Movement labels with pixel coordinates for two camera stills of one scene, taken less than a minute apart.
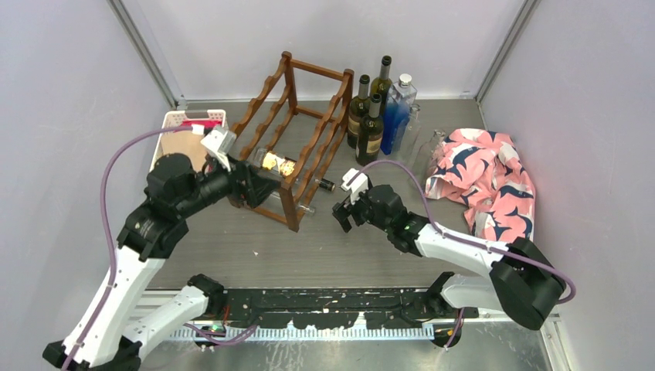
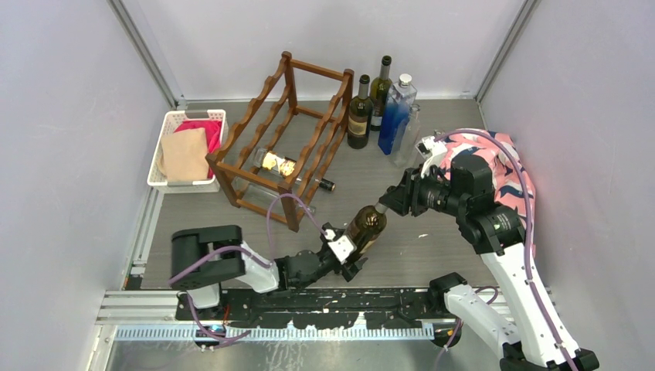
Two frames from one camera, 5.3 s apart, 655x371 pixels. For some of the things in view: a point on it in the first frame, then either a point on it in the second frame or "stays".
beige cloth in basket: [185, 142] stays
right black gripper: [342, 212] -> [399, 199]
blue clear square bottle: [399, 100] stays
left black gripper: [248, 185] -> [352, 269]
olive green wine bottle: [382, 84] stays
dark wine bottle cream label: [370, 134] -> [364, 228]
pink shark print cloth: [481, 170] stays
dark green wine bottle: [358, 109] stays
